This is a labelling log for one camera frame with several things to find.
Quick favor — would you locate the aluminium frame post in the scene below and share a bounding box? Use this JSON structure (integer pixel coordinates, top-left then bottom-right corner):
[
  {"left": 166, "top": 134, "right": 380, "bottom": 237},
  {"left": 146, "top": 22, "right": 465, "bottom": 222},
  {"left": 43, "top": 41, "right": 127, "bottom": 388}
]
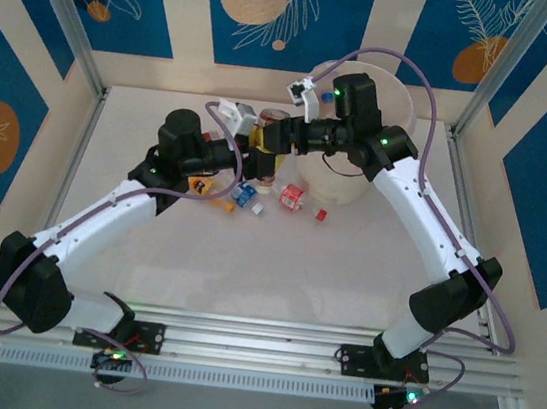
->
[
  {"left": 3, "top": 0, "right": 120, "bottom": 102},
  {"left": 451, "top": 0, "right": 547, "bottom": 149}
]

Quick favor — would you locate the white slotted cable duct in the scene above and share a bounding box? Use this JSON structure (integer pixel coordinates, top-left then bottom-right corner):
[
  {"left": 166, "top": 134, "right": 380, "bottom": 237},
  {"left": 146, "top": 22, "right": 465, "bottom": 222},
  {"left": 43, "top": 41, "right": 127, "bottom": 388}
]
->
[{"left": 0, "top": 334, "right": 378, "bottom": 409}]

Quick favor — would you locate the orange juice bottle orange cap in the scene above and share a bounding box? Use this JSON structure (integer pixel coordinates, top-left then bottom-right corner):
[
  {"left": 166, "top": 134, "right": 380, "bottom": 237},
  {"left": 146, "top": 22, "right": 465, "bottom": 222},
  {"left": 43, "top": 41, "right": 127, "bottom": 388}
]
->
[{"left": 183, "top": 174, "right": 238, "bottom": 214}]

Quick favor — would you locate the white bin with plastic liner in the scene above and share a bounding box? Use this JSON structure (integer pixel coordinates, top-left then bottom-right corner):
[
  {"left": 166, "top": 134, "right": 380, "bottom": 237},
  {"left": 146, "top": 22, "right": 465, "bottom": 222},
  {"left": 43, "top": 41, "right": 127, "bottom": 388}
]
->
[{"left": 287, "top": 55, "right": 421, "bottom": 215}]

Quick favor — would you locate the clear bottle red label red cap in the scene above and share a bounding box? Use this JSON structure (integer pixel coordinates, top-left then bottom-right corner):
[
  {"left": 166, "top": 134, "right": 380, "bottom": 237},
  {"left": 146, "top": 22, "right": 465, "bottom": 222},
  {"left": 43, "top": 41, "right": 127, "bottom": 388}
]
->
[{"left": 276, "top": 181, "right": 332, "bottom": 223}]

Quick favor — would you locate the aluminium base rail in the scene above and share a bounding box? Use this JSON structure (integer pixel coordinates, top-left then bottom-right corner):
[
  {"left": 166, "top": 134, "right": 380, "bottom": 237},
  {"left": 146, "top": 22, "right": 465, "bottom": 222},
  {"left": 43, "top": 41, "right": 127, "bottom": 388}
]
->
[{"left": 0, "top": 278, "right": 533, "bottom": 409}]

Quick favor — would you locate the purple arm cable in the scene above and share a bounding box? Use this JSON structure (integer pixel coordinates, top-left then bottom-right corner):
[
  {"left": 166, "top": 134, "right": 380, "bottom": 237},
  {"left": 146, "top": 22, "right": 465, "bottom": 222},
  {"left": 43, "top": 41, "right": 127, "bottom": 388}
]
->
[
  {"left": 0, "top": 75, "right": 253, "bottom": 407},
  {"left": 267, "top": 38, "right": 547, "bottom": 409}
]

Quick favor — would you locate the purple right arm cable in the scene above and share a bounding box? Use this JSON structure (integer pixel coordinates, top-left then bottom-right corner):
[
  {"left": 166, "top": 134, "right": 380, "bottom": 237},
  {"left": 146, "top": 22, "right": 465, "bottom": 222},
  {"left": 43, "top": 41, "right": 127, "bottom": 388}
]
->
[{"left": 267, "top": 38, "right": 547, "bottom": 409}]

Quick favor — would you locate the small blue label bottle white cap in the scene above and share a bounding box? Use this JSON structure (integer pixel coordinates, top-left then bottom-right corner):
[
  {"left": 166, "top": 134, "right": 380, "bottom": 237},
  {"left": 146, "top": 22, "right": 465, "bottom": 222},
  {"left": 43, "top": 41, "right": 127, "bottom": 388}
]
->
[{"left": 227, "top": 178, "right": 270, "bottom": 216}]

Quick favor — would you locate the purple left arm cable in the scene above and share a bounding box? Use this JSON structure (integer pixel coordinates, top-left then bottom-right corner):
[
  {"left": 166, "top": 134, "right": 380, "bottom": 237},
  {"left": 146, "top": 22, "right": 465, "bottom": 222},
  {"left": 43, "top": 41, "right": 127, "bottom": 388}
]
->
[{"left": 0, "top": 75, "right": 253, "bottom": 407}]

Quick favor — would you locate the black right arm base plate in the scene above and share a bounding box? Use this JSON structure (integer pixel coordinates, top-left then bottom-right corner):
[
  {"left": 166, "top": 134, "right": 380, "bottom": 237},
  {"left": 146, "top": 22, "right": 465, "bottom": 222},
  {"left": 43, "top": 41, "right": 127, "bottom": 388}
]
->
[{"left": 334, "top": 341, "right": 434, "bottom": 387}]

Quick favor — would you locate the aluminium side rail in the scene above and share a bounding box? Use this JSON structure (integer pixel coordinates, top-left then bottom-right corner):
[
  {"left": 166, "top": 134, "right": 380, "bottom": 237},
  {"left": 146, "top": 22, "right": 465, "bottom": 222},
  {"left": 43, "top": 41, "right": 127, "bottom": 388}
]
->
[
  {"left": 419, "top": 129, "right": 528, "bottom": 354},
  {"left": 40, "top": 85, "right": 109, "bottom": 242}
]

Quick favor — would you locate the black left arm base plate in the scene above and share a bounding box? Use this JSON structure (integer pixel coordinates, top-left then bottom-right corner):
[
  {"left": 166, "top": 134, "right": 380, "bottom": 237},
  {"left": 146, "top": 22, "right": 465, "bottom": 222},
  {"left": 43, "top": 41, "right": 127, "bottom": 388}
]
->
[{"left": 71, "top": 312, "right": 168, "bottom": 357}]

